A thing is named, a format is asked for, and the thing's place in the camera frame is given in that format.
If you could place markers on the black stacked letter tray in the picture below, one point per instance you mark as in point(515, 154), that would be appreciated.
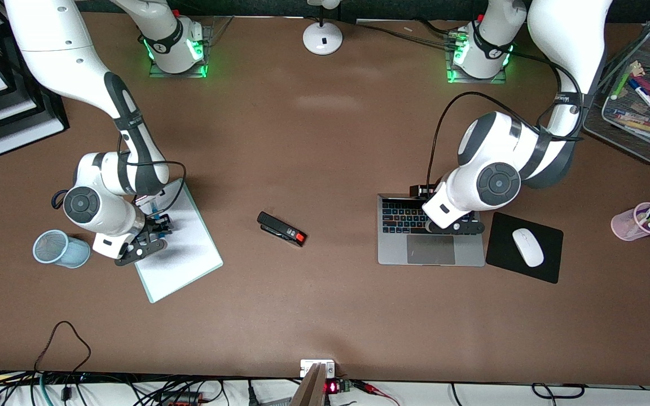
point(31, 107)

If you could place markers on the green marker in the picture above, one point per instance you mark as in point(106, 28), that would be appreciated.
point(623, 83)

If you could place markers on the pink translucent pen cup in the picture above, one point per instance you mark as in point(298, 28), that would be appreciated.
point(624, 225)

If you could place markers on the mint clipboard with white paper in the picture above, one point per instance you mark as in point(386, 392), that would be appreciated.
point(184, 259)

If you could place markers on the white power box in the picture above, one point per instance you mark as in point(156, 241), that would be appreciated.
point(309, 366)

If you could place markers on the white lamp base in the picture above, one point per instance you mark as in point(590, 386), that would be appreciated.
point(323, 38)

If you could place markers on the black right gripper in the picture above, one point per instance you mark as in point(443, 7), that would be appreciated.
point(154, 224)

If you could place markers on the white computer mouse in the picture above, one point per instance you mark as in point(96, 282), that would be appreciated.
point(528, 248)

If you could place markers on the black mesh desk tray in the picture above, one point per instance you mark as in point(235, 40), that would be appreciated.
point(635, 144)

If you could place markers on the silver laptop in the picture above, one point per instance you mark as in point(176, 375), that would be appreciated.
point(432, 251)

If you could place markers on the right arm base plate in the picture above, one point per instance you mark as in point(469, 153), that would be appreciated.
point(207, 39)

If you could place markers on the black stapler red tip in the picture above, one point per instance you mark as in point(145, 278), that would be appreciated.
point(280, 228)

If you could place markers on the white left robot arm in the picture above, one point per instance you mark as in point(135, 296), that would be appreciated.
point(494, 180)

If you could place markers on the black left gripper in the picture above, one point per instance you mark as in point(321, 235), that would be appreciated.
point(420, 190)

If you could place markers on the black mouse pad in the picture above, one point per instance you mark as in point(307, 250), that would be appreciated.
point(505, 248)

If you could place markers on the light blue mesh cup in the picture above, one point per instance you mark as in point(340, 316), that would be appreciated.
point(65, 251)

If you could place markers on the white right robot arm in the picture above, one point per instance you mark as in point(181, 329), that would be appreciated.
point(54, 34)

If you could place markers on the wooden post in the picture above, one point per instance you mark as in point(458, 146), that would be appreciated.
point(309, 389)

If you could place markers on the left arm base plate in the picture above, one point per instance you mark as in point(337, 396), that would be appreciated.
point(474, 80)

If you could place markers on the yellow pen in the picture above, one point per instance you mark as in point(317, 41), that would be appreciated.
point(638, 125)

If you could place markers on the circuit board red display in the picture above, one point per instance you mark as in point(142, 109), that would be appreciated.
point(337, 387)

